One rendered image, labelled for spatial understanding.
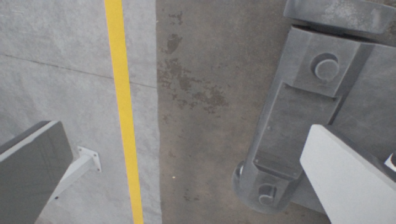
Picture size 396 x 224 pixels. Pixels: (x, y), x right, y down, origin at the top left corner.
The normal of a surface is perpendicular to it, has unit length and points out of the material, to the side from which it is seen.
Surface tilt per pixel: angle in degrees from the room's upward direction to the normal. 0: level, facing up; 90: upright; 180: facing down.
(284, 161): 0
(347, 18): 6
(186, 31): 0
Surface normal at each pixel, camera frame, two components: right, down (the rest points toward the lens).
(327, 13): -0.55, 0.38
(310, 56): -0.36, 0.43
